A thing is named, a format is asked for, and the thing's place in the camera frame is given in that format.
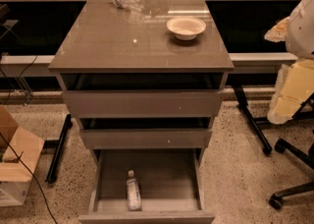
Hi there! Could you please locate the black office chair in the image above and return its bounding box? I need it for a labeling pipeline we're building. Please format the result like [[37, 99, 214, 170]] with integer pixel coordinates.
[[268, 107, 314, 212]]

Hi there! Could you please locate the black table leg left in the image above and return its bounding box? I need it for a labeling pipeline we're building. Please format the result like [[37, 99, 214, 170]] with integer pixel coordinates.
[[44, 114, 73, 184]]

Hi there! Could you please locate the grey top drawer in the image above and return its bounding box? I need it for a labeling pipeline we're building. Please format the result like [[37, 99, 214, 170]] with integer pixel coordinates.
[[63, 90, 222, 118]]

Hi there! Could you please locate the black cable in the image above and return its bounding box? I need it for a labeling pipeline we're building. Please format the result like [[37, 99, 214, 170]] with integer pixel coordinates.
[[0, 132, 59, 224]]

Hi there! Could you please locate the black table leg right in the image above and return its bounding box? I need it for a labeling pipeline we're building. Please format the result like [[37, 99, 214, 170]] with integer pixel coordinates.
[[233, 84, 272, 155]]

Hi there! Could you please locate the white paper bowl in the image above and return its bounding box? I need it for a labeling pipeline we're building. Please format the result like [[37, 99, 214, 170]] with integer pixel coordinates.
[[167, 17, 206, 41]]

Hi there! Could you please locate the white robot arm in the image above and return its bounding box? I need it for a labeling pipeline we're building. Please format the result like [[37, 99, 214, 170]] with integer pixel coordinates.
[[264, 0, 314, 125]]

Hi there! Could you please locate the crumpled clear plastic bottle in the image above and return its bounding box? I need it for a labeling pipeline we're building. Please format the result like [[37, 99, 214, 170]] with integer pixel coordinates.
[[110, 0, 144, 13]]

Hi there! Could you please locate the grey open bottom drawer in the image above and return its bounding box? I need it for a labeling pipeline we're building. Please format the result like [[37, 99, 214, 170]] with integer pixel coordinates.
[[78, 149, 214, 224]]

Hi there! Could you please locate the black table leg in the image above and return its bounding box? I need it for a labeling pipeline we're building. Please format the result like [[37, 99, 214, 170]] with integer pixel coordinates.
[[233, 84, 272, 155], [44, 114, 73, 184]]

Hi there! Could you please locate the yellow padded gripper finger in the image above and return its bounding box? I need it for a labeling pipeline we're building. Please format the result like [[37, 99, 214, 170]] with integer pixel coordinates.
[[267, 58, 314, 125], [264, 17, 289, 42]]

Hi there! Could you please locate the grey drawer cabinet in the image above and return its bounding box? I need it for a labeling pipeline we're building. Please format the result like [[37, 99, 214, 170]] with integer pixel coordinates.
[[47, 0, 236, 157]]

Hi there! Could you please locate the brown cardboard box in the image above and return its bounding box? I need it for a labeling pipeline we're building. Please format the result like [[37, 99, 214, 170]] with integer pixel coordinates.
[[0, 105, 44, 207]]

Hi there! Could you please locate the grey middle drawer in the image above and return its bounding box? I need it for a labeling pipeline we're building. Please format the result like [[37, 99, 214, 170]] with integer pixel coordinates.
[[79, 129, 212, 149]]

